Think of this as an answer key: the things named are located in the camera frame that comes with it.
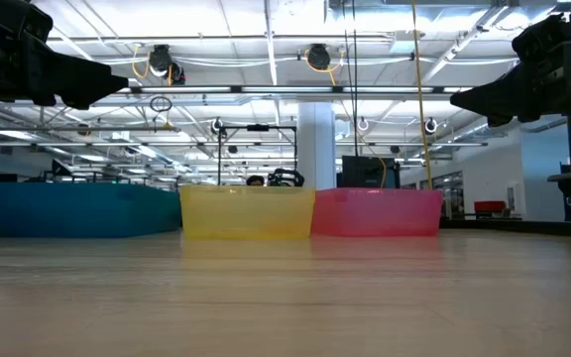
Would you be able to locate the pink translucent plastic bin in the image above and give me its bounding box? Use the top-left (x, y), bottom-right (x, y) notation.
top-left (309, 186), bottom-right (444, 237)

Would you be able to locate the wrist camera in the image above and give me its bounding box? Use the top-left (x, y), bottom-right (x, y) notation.
top-left (0, 0), bottom-right (55, 46)
top-left (511, 13), bottom-right (571, 63)

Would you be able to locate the black cable coil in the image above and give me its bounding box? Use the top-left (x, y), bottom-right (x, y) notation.
top-left (149, 95), bottom-right (173, 114)

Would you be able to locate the black cabinet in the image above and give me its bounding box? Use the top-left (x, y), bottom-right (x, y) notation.
top-left (340, 155), bottom-right (400, 189)

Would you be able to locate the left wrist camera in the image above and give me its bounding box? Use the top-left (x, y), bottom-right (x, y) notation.
top-left (0, 0), bottom-right (55, 46)

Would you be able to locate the black hanging cable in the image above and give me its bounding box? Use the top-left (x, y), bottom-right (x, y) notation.
top-left (342, 0), bottom-right (361, 158)

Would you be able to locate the black rig frame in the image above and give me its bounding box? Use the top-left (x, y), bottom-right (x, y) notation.
top-left (216, 123), bottom-right (299, 187)

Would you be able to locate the white square column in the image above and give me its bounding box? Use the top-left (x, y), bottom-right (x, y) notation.
top-left (296, 101), bottom-right (337, 189)

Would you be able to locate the yellow hanging cable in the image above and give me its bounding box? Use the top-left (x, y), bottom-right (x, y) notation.
top-left (410, 0), bottom-right (436, 192)

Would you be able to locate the yellow translucent plastic bin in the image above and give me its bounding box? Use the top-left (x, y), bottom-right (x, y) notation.
top-left (179, 184), bottom-right (316, 241)

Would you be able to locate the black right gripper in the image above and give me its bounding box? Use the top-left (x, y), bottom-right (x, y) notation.
top-left (449, 39), bottom-right (571, 128)

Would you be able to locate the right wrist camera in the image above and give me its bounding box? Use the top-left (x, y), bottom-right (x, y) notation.
top-left (511, 13), bottom-right (571, 63)

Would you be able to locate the blue plastic bin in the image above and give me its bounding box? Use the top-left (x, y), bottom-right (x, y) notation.
top-left (0, 181), bottom-right (182, 238)

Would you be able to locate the long ceiling light strip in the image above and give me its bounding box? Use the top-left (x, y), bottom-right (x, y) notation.
top-left (79, 84), bottom-right (473, 95)

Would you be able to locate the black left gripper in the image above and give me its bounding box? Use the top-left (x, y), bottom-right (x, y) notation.
top-left (0, 19), bottom-right (131, 111)

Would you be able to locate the red chair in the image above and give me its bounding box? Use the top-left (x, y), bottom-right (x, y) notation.
top-left (473, 199), bottom-right (509, 215)

